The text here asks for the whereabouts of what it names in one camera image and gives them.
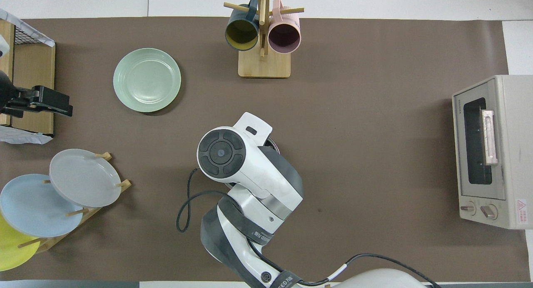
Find mint green plate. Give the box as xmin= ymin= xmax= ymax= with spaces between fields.
xmin=113 ymin=48 xmax=182 ymax=113

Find white crumpled paper sheet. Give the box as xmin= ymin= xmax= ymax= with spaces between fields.
xmin=0 ymin=125 xmax=54 ymax=145
xmin=0 ymin=8 xmax=55 ymax=47

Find beige toaster oven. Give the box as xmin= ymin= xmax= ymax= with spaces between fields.
xmin=452 ymin=74 xmax=533 ymax=230

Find wooden mug tree rack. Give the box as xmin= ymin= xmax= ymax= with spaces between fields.
xmin=224 ymin=0 xmax=304 ymax=79

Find wooden plate rack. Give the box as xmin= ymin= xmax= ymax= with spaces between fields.
xmin=17 ymin=152 xmax=132 ymax=254

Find dark teal mug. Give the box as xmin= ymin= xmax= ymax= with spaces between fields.
xmin=225 ymin=0 xmax=260 ymax=52

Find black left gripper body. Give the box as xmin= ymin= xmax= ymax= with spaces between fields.
xmin=19 ymin=85 xmax=73 ymax=118

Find black wire basket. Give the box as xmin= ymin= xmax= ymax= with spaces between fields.
xmin=14 ymin=24 xmax=44 ymax=46

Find brown table mat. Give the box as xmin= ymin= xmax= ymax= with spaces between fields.
xmin=0 ymin=17 xmax=531 ymax=282

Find pink mug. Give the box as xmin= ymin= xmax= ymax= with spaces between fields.
xmin=268 ymin=0 xmax=301 ymax=55

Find grey plate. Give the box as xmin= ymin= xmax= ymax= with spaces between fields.
xmin=49 ymin=149 xmax=122 ymax=208

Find light blue plate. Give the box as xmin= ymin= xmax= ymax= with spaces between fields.
xmin=0 ymin=174 xmax=84 ymax=238

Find wooden shelf boards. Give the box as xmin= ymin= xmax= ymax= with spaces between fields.
xmin=0 ymin=20 xmax=56 ymax=138

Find yellow plate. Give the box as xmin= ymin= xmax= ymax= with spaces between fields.
xmin=0 ymin=213 xmax=41 ymax=272

